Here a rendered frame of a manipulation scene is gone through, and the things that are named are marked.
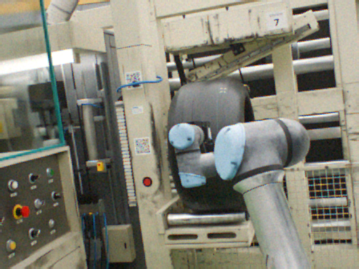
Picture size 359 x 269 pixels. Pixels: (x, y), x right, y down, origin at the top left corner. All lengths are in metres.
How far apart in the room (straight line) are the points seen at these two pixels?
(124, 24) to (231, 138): 1.15
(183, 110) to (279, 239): 0.92
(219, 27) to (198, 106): 0.53
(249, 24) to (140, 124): 0.68
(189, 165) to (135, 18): 0.86
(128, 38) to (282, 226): 1.27
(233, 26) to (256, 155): 1.25
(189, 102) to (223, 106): 0.14
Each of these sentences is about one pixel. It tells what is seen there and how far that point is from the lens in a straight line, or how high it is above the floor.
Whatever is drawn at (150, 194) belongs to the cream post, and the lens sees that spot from 1.99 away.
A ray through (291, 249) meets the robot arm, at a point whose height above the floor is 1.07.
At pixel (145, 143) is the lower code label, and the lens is 1.95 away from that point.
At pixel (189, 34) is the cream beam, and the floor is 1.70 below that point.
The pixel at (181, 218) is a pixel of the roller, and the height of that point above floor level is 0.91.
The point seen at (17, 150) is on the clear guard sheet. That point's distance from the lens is 1.69.
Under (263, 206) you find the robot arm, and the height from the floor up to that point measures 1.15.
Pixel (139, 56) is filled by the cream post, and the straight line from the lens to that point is 1.95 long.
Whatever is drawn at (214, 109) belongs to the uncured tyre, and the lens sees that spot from 1.70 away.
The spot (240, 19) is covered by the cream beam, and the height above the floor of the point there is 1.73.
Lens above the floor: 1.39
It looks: 4 degrees down
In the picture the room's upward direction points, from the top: 7 degrees counter-clockwise
